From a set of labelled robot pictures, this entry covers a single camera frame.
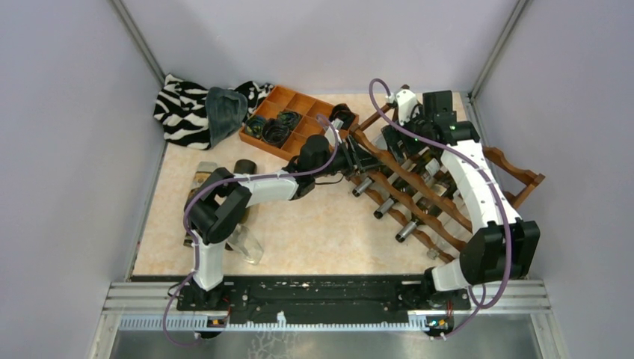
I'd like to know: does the orange wooden compartment tray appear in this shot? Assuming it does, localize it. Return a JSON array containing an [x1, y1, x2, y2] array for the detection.
[[238, 85, 359, 161]]

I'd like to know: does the dark wine bottle lying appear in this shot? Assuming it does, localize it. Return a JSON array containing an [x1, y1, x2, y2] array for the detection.
[[233, 159, 258, 180]]

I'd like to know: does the clear liquor bottle gold label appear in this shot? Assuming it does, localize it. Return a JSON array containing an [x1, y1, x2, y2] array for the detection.
[[182, 161, 219, 248]]

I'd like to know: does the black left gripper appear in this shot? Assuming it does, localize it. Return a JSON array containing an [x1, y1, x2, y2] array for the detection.
[[313, 134, 384, 179]]

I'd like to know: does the black rolled item right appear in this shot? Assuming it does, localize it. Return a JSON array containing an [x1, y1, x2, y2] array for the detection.
[[328, 103, 356, 130]]

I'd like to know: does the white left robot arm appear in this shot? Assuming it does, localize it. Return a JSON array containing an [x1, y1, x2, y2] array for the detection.
[[183, 135, 381, 310]]

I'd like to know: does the dark wine bottle front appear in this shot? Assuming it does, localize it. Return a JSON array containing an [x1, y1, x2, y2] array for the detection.
[[373, 158, 440, 219]]

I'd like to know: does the wooden wine rack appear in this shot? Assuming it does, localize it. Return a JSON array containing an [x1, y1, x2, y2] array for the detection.
[[346, 84, 546, 263]]

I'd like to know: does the dark wine bottle back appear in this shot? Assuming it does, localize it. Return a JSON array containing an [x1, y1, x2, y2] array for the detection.
[[351, 166, 393, 197]]

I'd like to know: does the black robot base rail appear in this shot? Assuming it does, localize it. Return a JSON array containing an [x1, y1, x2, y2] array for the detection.
[[118, 273, 472, 334]]

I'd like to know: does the clear bottle black cap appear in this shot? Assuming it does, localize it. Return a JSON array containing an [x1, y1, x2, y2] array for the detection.
[[385, 144, 413, 166]]

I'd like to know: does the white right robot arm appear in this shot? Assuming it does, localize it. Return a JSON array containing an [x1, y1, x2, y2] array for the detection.
[[386, 89, 541, 308]]

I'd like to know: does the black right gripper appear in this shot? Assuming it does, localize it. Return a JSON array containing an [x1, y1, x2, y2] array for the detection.
[[381, 105, 431, 163]]

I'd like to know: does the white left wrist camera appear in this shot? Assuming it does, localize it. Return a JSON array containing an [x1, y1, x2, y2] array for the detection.
[[324, 118, 343, 147]]

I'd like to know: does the zebra striped cloth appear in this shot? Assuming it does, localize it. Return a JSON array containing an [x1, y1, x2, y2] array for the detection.
[[153, 73, 275, 150]]

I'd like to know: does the small clear glass bottle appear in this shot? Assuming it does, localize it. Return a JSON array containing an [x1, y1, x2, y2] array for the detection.
[[227, 224, 264, 266]]

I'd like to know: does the dark wine bottle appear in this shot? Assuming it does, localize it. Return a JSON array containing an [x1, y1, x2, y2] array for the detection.
[[351, 166, 393, 197], [373, 158, 440, 219], [233, 159, 258, 180]]

